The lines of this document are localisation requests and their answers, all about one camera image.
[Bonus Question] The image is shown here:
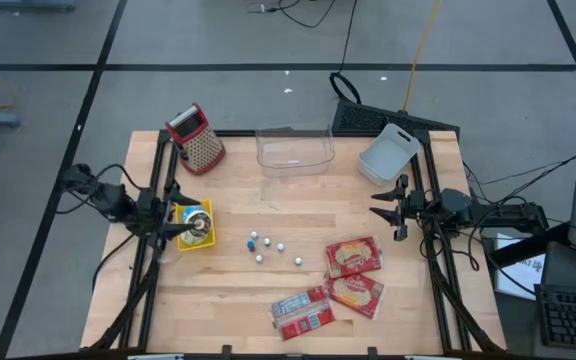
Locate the red steel box grater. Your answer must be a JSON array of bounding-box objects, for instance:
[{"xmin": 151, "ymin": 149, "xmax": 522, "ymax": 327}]
[{"xmin": 165, "ymin": 102, "xmax": 227, "ymax": 177}]

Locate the black braided cable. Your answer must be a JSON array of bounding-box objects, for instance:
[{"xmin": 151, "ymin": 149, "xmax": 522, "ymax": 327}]
[{"xmin": 91, "ymin": 232, "xmax": 137, "ymax": 294}]

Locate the red packet with nutrition label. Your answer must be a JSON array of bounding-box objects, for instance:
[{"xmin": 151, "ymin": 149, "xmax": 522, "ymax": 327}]
[{"xmin": 268, "ymin": 285, "xmax": 337, "ymax": 343}]

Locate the white paper sheet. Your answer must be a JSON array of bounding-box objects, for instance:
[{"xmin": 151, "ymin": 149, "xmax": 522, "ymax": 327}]
[{"xmin": 494, "ymin": 232, "xmax": 547, "ymax": 301}]

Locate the yellow plastic basket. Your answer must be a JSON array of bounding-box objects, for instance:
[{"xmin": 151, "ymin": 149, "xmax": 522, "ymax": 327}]
[{"xmin": 174, "ymin": 198, "xmax": 217, "ymax": 253}]

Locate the black desk bar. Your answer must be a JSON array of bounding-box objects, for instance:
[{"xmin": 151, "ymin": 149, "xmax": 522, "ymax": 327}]
[{"xmin": 487, "ymin": 222, "xmax": 572, "ymax": 269}]

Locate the black looped cable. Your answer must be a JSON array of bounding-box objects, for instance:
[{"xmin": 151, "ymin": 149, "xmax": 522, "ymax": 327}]
[{"xmin": 328, "ymin": 0, "xmax": 364, "ymax": 106}]

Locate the white plastic bin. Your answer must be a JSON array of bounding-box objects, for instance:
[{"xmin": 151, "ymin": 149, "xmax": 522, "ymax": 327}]
[{"xmin": 356, "ymin": 122, "xmax": 422, "ymax": 188}]

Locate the red cracker packet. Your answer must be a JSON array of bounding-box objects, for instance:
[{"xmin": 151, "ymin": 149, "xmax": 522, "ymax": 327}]
[
  {"xmin": 324, "ymin": 235, "xmax": 384, "ymax": 280},
  {"xmin": 323, "ymin": 273, "xmax": 387, "ymax": 321}
]

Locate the black aluminium table frame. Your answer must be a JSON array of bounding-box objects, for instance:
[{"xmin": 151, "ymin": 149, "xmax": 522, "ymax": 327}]
[{"xmin": 81, "ymin": 128, "xmax": 508, "ymax": 357}]

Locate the black mesh computer case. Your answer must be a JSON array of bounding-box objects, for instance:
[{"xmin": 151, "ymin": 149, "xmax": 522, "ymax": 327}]
[{"xmin": 331, "ymin": 98, "xmax": 462, "ymax": 139}]

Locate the clear plastic bin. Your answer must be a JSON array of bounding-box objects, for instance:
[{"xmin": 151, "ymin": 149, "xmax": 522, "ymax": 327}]
[{"xmin": 254, "ymin": 121, "xmax": 337, "ymax": 179}]

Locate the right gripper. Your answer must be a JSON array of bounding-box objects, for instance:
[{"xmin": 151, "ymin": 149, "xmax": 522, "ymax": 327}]
[{"xmin": 369, "ymin": 173, "xmax": 427, "ymax": 242}]

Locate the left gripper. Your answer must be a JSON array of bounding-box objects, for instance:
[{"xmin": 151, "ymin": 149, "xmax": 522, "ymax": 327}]
[{"xmin": 137, "ymin": 180, "xmax": 205, "ymax": 251}]

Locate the black keyboard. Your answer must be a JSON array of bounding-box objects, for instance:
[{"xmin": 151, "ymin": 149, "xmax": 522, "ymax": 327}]
[{"xmin": 535, "ymin": 283, "xmax": 576, "ymax": 351}]

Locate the black floor cable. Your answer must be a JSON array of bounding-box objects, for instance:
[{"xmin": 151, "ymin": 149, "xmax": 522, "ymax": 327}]
[{"xmin": 245, "ymin": 0, "xmax": 339, "ymax": 29}]

